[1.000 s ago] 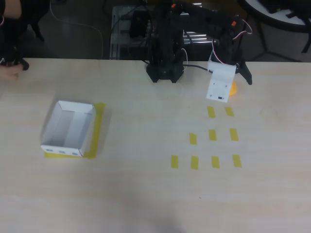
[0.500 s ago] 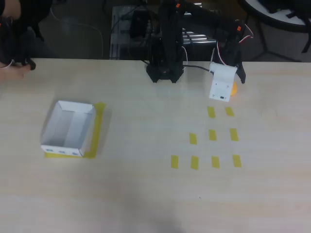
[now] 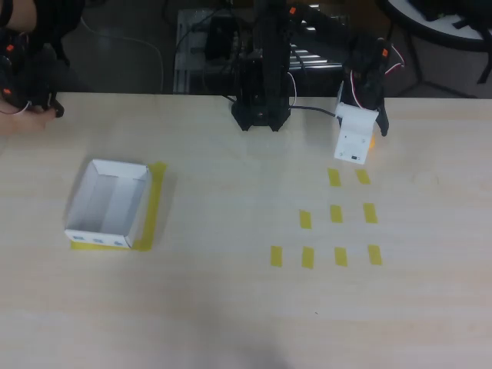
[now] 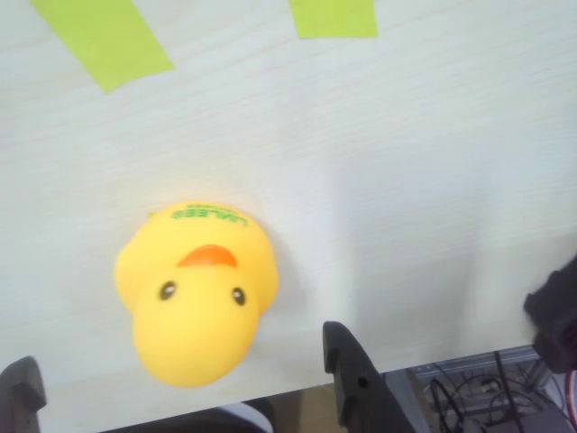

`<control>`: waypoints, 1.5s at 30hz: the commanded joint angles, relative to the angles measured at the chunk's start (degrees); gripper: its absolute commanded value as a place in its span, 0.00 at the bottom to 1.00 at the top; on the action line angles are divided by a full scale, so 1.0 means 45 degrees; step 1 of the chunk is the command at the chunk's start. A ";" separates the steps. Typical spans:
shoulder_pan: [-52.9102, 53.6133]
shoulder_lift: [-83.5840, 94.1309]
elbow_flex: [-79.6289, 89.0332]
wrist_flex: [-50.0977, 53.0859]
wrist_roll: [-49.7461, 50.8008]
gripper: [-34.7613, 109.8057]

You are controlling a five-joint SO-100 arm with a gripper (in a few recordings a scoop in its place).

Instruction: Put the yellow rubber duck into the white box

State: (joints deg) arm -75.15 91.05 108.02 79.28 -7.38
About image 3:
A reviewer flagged black leader arm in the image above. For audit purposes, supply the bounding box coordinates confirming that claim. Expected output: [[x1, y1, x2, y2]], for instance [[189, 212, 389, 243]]
[[0, 22, 66, 118]]

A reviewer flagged person's bare forearm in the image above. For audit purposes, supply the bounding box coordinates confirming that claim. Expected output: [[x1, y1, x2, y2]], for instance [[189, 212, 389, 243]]
[[0, 0, 38, 31]]

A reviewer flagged white cardboard box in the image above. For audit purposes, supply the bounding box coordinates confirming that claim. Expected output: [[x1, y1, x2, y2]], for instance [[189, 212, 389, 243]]
[[64, 158, 151, 250]]

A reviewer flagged person's bare hand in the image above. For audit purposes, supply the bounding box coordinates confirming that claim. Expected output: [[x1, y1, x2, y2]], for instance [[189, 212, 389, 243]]
[[0, 100, 58, 136]]

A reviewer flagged round white black-rimmed table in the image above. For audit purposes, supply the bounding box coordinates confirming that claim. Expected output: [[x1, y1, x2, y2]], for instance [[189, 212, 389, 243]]
[[371, 0, 492, 99]]

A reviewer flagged dark bag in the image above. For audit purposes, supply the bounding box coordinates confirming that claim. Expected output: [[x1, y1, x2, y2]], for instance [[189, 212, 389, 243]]
[[407, 0, 492, 30]]

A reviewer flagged long yellow tape strip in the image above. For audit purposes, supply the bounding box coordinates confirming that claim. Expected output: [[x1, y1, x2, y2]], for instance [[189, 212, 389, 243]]
[[132, 162, 168, 253], [70, 240, 134, 252]]

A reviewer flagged person's dark clothing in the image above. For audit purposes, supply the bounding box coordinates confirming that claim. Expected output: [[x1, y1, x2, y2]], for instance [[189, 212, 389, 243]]
[[36, 0, 86, 66]]

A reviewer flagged white gripper camera mount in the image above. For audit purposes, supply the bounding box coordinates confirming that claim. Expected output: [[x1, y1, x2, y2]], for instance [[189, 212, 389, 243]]
[[333, 81, 379, 167]]

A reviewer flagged red white servo cable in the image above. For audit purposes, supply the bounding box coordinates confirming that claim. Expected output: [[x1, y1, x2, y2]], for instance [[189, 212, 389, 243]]
[[350, 44, 407, 109]]

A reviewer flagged black camera cable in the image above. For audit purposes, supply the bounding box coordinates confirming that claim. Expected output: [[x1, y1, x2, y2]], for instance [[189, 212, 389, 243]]
[[288, 105, 343, 121]]

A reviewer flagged white floor cable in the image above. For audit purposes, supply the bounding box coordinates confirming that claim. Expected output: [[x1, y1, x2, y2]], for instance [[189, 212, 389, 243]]
[[81, 17, 165, 94]]

